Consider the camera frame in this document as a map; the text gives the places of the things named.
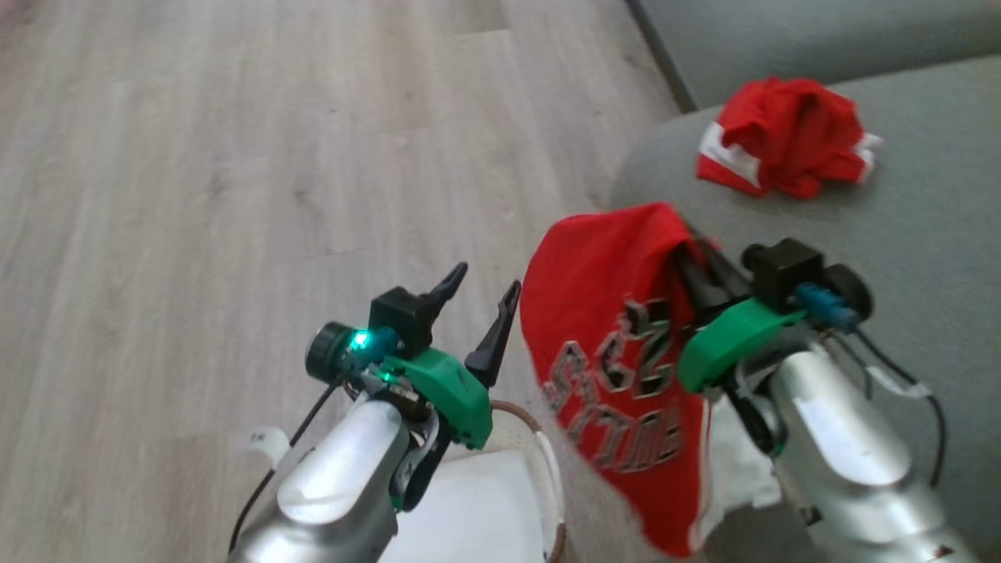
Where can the white cloth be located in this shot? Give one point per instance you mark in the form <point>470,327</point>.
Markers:
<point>477,508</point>

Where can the grey sofa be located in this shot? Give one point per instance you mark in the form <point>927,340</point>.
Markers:
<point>907,234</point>

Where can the red basketball jersey with lettering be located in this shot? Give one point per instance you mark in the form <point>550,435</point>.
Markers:
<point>602,297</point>

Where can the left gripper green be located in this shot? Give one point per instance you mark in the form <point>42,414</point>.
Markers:
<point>453,391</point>

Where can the grey-green sofa seat cushion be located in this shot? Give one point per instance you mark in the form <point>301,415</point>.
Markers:
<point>821,39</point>

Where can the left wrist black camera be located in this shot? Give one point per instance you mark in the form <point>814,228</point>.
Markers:
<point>395,320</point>

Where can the wrist black camera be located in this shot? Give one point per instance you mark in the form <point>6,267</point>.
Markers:
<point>395,320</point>
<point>786,270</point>

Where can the red shorts with white stripes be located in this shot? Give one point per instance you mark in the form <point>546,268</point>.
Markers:
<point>790,133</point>

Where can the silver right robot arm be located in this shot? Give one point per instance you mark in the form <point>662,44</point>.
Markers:
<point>844,453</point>

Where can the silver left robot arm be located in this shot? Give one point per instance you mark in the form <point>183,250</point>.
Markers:
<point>336,477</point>

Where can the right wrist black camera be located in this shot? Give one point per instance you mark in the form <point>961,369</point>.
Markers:
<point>786,270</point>

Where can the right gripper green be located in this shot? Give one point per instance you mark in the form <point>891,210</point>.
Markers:
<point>727,344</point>

